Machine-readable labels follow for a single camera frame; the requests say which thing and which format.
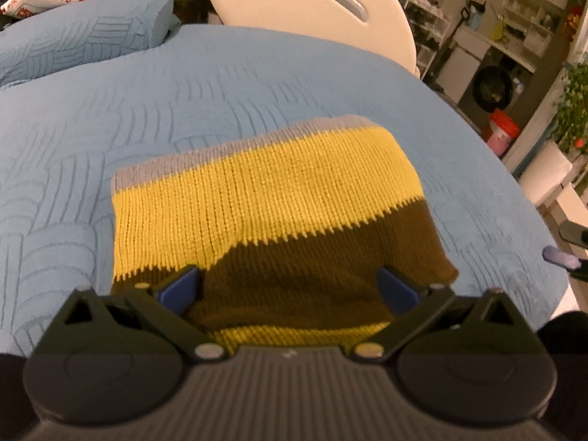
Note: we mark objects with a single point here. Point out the front-loading washing machine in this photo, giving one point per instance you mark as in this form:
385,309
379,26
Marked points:
491,82

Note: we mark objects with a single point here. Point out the yellow brown grey striped sweater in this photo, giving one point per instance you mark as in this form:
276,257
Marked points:
275,220

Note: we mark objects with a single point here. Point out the white wall shelf unit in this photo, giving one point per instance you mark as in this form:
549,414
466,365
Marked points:
533,14

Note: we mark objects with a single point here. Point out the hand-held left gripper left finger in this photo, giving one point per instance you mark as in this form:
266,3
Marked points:
180,288

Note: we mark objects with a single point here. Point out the pink bucket with red lid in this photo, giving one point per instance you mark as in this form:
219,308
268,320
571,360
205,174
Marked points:
501,132

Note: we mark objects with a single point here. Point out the bed with blue quilted cover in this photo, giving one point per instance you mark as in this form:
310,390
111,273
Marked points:
138,147

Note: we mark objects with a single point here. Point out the white bed end board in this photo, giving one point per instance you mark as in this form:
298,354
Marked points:
321,9

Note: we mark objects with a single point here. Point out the blue quilted pillow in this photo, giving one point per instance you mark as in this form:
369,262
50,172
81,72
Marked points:
78,32

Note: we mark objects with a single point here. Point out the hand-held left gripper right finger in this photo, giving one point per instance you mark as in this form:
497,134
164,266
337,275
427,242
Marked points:
396,290

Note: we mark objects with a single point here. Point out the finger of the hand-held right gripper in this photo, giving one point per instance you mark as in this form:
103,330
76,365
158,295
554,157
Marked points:
560,257
575,234

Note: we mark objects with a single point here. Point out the green potted plant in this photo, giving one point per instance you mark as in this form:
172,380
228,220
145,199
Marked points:
574,105

